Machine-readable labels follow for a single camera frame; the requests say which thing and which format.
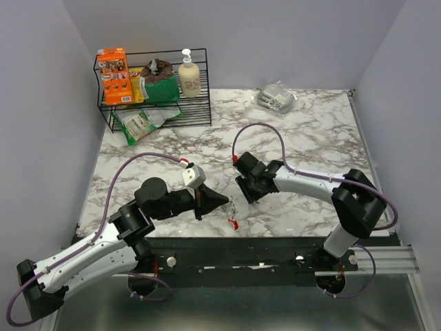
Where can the black wire shelf rack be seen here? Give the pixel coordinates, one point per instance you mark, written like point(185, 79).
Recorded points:
point(196, 111)

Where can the green brown bag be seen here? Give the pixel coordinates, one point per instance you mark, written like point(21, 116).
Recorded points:
point(158, 82)

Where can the red handled key organizer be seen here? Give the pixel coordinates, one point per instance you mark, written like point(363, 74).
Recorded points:
point(230, 211)

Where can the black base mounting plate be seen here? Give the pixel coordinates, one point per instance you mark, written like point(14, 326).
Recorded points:
point(223, 262)

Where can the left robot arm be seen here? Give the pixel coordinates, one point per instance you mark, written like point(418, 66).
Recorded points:
point(44, 284)

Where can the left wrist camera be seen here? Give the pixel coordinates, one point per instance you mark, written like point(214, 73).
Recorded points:
point(193, 176)

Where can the green white snack bag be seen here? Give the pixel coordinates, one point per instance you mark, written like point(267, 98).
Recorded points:
point(137, 123)

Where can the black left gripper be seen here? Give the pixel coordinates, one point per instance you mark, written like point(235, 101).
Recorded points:
point(204, 200)

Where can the orange product box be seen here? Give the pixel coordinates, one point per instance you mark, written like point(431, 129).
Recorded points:
point(115, 76)

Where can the cream pump soap bottle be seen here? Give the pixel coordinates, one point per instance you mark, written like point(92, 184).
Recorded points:
point(189, 76)

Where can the clear plastic wrapped package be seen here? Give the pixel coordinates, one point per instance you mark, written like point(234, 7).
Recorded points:
point(277, 97)

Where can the yellow snack bag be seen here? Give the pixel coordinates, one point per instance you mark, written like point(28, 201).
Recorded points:
point(135, 74)

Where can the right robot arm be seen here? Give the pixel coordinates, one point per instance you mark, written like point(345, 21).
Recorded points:
point(355, 199)

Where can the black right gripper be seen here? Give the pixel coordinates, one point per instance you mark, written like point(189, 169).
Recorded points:
point(249, 195)

